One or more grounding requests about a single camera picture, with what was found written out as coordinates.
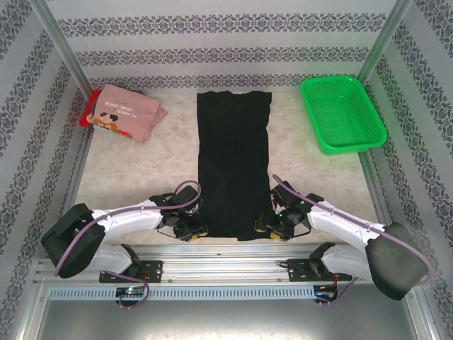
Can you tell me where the green plastic basket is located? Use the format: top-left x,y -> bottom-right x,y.
299,74 -> 389,156

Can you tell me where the aluminium frame post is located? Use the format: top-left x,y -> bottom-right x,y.
32,0 -> 96,104
355,0 -> 413,84

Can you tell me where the perforated metal cable tray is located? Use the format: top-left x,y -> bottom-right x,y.
47,285 -> 338,302

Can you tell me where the black t-shirt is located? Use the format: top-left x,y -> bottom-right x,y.
196,90 -> 274,242

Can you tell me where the pink folded printed t-shirt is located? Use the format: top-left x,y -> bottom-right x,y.
91,84 -> 169,143

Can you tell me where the small circuit board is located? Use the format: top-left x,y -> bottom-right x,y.
116,286 -> 148,298
314,285 -> 339,302

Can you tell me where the red folded t-shirt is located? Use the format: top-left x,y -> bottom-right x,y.
78,89 -> 104,128

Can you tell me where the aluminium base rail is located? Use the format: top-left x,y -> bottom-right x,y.
35,242 -> 359,284

